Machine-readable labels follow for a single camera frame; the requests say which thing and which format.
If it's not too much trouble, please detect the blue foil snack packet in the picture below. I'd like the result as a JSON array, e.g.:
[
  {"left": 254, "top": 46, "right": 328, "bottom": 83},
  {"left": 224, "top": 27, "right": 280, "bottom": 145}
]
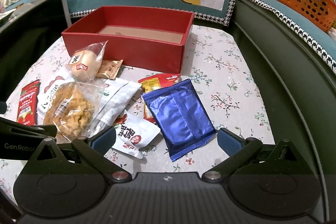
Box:
[{"left": 142, "top": 79, "right": 216, "bottom": 161}]

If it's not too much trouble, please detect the dark side table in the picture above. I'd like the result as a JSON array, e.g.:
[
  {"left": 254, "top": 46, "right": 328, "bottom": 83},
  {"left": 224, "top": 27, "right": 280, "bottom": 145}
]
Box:
[{"left": 1, "top": 0, "right": 71, "bottom": 102}]

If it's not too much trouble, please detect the red tomato sauce packet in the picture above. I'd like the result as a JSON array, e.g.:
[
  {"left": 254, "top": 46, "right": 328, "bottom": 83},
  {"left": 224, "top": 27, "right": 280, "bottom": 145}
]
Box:
[{"left": 17, "top": 80, "right": 41, "bottom": 126}]

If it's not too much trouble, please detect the red cardboard box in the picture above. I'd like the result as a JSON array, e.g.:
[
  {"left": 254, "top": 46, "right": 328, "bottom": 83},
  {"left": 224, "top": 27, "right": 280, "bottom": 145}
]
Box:
[{"left": 62, "top": 6, "right": 194, "bottom": 73}]

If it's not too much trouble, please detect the white red snack packet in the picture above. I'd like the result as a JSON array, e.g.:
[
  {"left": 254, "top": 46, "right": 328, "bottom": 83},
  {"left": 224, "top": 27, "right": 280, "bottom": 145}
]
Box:
[{"left": 112, "top": 110, "right": 161, "bottom": 159}]

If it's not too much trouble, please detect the green sofa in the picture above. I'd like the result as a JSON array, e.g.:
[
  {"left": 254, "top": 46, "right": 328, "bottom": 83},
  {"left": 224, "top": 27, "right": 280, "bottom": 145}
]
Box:
[{"left": 23, "top": 0, "right": 336, "bottom": 223}]

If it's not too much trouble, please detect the floral tablecloth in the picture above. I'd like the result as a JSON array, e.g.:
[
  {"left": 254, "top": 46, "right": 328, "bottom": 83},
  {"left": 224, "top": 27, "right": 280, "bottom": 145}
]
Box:
[{"left": 0, "top": 24, "right": 276, "bottom": 205}]

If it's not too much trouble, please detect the red yellow Trolli candy bag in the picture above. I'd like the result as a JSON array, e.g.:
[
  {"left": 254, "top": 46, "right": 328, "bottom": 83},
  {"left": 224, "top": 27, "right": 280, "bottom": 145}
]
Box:
[{"left": 138, "top": 73, "right": 181, "bottom": 123}]

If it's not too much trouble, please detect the clear bag fried snack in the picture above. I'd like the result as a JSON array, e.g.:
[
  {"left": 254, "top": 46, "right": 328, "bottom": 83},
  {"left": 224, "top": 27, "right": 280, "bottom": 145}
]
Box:
[{"left": 43, "top": 82, "right": 104, "bottom": 141}]

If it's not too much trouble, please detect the clear round bun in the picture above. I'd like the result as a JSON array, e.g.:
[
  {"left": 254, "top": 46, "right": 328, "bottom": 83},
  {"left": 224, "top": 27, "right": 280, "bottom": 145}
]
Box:
[{"left": 66, "top": 41, "right": 107, "bottom": 82}]

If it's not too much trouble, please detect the white sausage snack packet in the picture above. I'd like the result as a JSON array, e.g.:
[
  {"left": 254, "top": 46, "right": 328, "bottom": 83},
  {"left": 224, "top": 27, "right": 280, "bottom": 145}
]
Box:
[{"left": 37, "top": 78, "right": 141, "bottom": 127}]

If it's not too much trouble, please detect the small gold candy packet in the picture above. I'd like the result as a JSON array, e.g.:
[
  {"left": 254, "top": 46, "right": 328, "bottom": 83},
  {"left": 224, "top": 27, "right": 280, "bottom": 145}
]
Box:
[{"left": 96, "top": 60, "right": 123, "bottom": 80}]

